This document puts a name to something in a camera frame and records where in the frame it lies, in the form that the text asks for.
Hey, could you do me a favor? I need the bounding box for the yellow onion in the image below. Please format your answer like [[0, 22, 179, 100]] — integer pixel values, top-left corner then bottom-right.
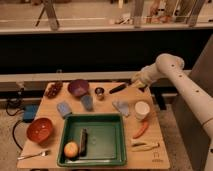
[[64, 141, 78, 158]]

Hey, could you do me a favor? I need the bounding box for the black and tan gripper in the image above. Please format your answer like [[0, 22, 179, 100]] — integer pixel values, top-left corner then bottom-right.
[[109, 80, 147, 94]]

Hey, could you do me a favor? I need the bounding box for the silver fork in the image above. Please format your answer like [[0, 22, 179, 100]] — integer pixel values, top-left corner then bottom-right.
[[17, 150, 50, 160]]

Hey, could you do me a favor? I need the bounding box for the black cable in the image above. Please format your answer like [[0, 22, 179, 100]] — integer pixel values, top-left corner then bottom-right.
[[5, 87, 28, 152]]

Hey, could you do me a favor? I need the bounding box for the small metal cup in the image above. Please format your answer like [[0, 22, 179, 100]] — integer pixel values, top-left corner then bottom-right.
[[95, 87, 105, 100]]

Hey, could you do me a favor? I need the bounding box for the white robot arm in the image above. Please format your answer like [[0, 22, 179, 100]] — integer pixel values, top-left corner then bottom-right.
[[109, 53, 213, 171]]

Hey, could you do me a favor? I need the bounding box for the red bowl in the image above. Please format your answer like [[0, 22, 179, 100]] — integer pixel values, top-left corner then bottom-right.
[[26, 118, 53, 144]]

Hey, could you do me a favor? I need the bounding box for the blue box on floor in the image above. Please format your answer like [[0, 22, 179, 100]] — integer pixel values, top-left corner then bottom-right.
[[22, 105, 38, 123]]

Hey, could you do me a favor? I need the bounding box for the white cup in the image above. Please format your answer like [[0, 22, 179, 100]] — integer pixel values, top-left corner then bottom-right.
[[135, 101, 150, 121]]

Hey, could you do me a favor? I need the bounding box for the purple bowl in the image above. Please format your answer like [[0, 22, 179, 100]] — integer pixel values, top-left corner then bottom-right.
[[68, 79, 89, 97]]

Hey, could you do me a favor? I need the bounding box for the bunch of dark grapes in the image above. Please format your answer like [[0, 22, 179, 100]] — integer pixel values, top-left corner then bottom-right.
[[45, 81, 63, 99]]

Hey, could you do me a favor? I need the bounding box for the light blue cloth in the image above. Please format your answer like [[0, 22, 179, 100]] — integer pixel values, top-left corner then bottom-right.
[[112, 101, 130, 117]]

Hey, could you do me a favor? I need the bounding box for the green plastic tray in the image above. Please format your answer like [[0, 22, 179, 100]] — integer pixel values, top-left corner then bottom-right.
[[57, 114, 127, 168]]

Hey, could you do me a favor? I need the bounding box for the orange carrot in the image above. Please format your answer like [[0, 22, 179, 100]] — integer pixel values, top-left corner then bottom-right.
[[132, 121, 149, 139]]

